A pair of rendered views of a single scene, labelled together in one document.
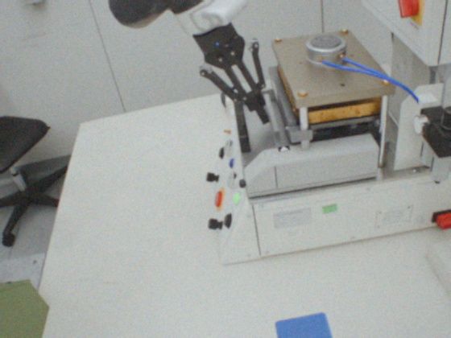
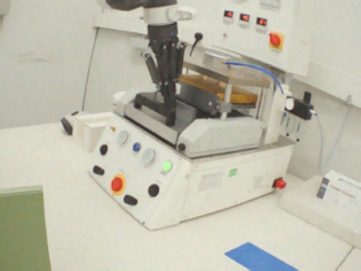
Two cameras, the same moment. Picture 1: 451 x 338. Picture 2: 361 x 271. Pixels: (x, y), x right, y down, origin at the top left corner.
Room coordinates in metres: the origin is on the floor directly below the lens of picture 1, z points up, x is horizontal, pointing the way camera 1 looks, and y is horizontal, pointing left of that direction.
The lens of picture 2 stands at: (0.07, 0.56, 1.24)
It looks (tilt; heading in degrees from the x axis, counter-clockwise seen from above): 18 degrees down; 313
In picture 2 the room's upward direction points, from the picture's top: 11 degrees clockwise
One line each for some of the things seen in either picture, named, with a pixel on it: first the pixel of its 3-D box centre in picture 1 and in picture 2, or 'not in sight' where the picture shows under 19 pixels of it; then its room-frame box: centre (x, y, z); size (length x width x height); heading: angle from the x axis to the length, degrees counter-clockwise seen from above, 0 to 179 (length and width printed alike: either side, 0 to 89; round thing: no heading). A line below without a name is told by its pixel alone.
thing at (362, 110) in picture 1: (327, 80); (215, 81); (0.73, -0.23, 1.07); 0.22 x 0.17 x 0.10; 176
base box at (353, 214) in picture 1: (327, 172); (199, 161); (0.72, -0.23, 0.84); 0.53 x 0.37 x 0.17; 86
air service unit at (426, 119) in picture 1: (434, 139); (296, 113); (0.51, -0.35, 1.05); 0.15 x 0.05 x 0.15; 176
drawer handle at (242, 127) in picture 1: (241, 124); (153, 108); (0.75, -0.05, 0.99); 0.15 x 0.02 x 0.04; 176
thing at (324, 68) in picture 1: (345, 72); (227, 77); (0.72, -0.27, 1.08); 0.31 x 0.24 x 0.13; 176
